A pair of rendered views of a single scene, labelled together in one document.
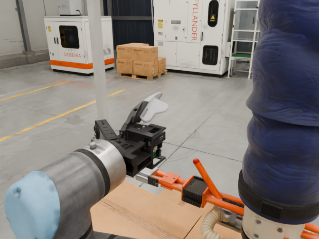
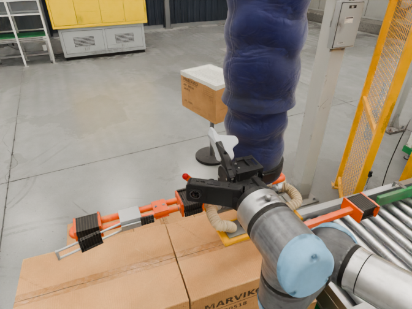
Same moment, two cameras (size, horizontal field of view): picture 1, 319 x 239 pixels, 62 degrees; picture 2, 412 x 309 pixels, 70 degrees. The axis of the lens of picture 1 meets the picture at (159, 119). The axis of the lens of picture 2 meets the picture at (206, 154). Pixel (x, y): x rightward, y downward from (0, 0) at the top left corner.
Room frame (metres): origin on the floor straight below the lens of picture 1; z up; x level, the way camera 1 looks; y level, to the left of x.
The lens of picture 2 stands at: (0.24, 0.49, 1.97)
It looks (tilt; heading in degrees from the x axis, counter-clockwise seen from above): 33 degrees down; 306
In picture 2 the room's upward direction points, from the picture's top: straight up
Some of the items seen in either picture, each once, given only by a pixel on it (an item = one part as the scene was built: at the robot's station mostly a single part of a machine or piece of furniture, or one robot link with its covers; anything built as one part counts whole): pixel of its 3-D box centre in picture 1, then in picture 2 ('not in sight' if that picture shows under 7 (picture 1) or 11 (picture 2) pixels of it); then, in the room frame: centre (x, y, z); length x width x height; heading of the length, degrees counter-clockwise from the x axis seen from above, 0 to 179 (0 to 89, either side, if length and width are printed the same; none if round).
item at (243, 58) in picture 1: (252, 67); (21, 49); (7.78, -2.74, 0.32); 1.25 x 0.52 x 0.63; 61
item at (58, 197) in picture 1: (58, 195); (289, 248); (0.31, 0.15, 1.57); 0.12 x 0.09 x 0.10; 148
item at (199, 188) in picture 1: (197, 190); (189, 200); (0.76, -0.13, 1.24); 0.10 x 0.08 x 0.06; 148
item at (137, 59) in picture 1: (142, 60); not in sight; (8.07, 0.53, 0.45); 1.21 x 1.03 x 0.91; 61
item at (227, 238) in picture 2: not in sight; (259, 220); (0.55, -0.29, 1.14); 0.34 x 0.10 x 0.05; 58
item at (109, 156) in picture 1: (99, 165); (262, 211); (0.39, 0.10, 1.58); 0.09 x 0.05 x 0.10; 58
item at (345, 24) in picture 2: not in sight; (346, 24); (0.73, -1.83, 1.62); 0.20 x 0.05 x 0.30; 56
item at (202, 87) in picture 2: not in sight; (212, 92); (1.93, -1.98, 0.82); 0.60 x 0.40 x 0.40; 163
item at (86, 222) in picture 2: not in sight; (88, 227); (0.95, 0.16, 1.24); 0.08 x 0.07 x 0.05; 58
